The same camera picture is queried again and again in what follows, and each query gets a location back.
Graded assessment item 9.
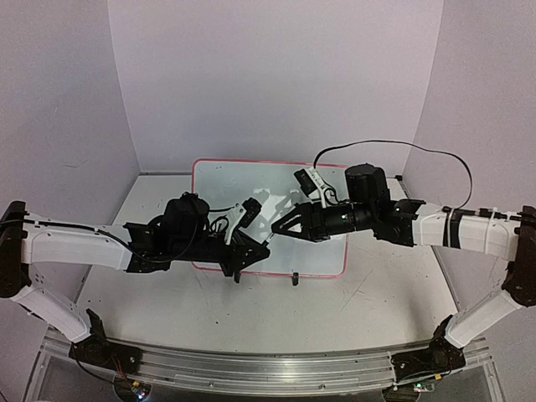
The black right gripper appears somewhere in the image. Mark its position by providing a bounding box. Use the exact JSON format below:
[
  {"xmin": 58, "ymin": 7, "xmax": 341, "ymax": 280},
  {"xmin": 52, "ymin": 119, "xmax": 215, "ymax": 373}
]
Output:
[{"xmin": 268, "ymin": 201, "xmax": 374, "ymax": 243}]

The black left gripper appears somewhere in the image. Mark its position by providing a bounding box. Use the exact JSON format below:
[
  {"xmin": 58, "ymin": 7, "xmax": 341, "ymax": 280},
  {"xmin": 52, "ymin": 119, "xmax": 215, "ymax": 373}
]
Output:
[{"xmin": 169, "ymin": 229, "xmax": 271, "ymax": 279}]

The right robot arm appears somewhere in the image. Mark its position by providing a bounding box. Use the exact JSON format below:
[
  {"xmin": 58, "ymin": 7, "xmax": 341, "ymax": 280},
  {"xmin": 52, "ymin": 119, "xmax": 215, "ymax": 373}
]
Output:
[{"xmin": 271, "ymin": 164, "xmax": 535, "ymax": 349}]

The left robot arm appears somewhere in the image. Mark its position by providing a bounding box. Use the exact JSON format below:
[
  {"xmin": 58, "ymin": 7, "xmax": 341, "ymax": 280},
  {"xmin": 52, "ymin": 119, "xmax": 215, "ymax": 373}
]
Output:
[{"xmin": 1, "ymin": 193, "xmax": 271, "ymax": 366}]

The pink framed whiteboard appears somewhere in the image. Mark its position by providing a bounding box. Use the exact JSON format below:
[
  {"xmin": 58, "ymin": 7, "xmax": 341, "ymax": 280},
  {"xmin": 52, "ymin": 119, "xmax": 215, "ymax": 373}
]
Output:
[{"xmin": 192, "ymin": 159, "xmax": 348, "ymax": 278}]

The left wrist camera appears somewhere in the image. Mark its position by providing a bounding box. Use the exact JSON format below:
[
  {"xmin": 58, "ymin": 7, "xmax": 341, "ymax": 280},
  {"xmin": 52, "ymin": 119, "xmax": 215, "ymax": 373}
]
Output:
[{"xmin": 224, "ymin": 198, "xmax": 261, "ymax": 245}]

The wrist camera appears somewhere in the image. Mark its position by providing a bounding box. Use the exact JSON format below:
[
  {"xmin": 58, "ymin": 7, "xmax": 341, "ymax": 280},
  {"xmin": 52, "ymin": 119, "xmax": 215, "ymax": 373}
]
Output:
[
  {"xmin": 224, "ymin": 198, "xmax": 261, "ymax": 245},
  {"xmin": 293, "ymin": 167, "xmax": 336, "ymax": 208}
]

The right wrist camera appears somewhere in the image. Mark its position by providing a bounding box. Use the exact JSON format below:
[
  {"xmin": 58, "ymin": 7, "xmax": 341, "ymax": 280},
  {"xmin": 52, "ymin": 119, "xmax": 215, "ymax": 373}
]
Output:
[{"xmin": 293, "ymin": 167, "xmax": 336, "ymax": 208}]

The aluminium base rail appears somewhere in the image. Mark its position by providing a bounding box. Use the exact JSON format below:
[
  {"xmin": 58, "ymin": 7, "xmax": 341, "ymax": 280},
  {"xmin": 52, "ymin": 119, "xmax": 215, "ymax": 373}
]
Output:
[{"xmin": 43, "ymin": 329, "xmax": 500, "ymax": 396}]

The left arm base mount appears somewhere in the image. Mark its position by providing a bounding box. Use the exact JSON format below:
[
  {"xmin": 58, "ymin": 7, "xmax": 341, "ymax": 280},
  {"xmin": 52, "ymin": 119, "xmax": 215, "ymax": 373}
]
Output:
[{"xmin": 69, "ymin": 309, "xmax": 142, "ymax": 374}]

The black right camera cable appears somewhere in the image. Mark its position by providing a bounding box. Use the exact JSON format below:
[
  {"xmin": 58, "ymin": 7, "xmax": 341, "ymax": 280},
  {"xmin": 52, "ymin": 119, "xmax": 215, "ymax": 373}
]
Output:
[{"xmin": 312, "ymin": 141, "xmax": 473, "ymax": 210}]

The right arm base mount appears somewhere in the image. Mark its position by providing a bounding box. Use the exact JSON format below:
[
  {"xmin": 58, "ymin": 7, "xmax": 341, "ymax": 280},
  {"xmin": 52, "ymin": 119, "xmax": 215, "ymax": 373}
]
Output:
[{"xmin": 390, "ymin": 315, "xmax": 466, "ymax": 384}]

